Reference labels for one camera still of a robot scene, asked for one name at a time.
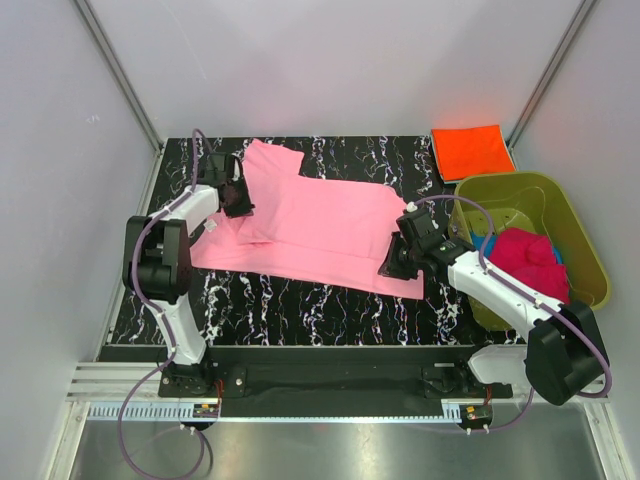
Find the light pink t shirt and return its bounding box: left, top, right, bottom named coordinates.
left=191, top=139, right=424, bottom=300

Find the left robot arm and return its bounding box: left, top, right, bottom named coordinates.
left=123, top=153, right=254, bottom=396

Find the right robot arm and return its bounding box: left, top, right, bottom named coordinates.
left=379, top=204, right=612, bottom=406

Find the blue t shirt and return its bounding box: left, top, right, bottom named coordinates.
left=467, top=230, right=566, bottom=266

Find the folded orange t shirt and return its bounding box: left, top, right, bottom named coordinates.
left=431, top=125, right=516, bottom=183

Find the magenta t shirt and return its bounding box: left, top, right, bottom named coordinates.
left=488, top=228, right=570, bottom=303

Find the olive green plastic bin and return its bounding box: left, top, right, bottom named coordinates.
left=454, top=172, right=611, bottom=311

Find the black marbled table mat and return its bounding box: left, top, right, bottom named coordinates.
left=102, top=134, right=521, bottom=347

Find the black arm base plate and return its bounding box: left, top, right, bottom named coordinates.
left=159, top=346, right=512, bottom=422

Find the aluminium frame rail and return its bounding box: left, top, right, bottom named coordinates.
left=66, top=362, right=604, bottom=401

